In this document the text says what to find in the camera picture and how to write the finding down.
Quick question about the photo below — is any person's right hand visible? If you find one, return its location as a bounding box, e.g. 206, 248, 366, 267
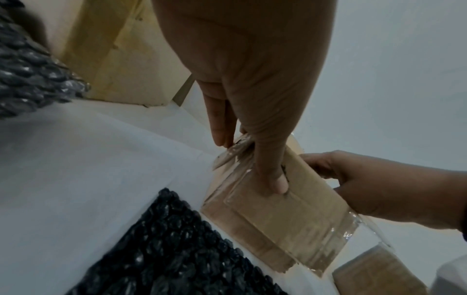
299, 150, 444, 228

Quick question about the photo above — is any person's left hand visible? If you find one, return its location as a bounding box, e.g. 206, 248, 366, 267
151, 0, 339, 195

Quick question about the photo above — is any taped brown cardboard box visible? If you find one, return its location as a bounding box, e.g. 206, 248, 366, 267
200, 132, 362, 278

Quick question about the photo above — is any person's right forearm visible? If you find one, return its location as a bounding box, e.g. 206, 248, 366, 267
441, 170, 467, 232

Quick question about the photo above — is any small brown cardboard box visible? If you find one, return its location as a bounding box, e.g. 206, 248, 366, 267
331, 244, 428, 295

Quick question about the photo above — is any white plastic object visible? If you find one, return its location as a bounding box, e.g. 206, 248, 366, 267
430, 253, 467, 295

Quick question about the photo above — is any large open cardboard box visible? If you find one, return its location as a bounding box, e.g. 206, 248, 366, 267
47, 0, 196, 108

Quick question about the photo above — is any white foam sheet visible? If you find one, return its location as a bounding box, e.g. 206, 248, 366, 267
0, 96, 331, 295

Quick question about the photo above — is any black bubble wrap sheet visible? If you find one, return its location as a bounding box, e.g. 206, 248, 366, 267
65, 187, 289, 295

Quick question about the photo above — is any black bubble wrap roll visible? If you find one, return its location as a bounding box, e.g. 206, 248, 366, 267
0, 0, 92, 120

